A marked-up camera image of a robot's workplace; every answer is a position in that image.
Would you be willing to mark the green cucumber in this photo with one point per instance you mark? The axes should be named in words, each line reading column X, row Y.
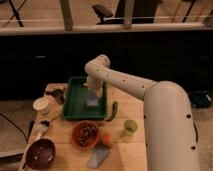
column 114, row 111

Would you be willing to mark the dark purple bowl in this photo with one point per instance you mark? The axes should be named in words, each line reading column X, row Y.
column 41, row 154

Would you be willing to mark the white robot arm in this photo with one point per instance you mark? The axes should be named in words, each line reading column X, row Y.
column 169, row 126

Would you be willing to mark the green plastic tray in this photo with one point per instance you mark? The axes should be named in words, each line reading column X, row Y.
column 75, row 107

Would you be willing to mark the orange bowl with nuts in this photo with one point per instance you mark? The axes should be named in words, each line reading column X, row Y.
column 85, row 135

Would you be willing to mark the grey sponge block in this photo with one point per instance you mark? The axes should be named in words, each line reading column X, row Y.
column 100, row 153

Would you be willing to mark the small orange fruit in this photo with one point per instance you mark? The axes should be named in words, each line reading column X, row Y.
column 107, row 140

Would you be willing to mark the blue-grey sponge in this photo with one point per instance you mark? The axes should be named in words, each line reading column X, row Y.
column 92, row 100

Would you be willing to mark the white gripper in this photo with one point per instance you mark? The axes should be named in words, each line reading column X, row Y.
column 94, row 85

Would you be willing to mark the black office chair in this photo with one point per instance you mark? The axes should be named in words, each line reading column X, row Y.
column 128, row 12

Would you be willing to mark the green plastic cup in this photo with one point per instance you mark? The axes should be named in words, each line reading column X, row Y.
column 130, row 127

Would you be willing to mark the blue black floor device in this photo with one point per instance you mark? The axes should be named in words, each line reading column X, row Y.
column 200, row 99

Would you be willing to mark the white handled brush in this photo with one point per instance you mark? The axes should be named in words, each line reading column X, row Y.
column 42, row 126

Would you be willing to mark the white cup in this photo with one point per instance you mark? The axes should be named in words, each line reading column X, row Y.
column 41, row 105

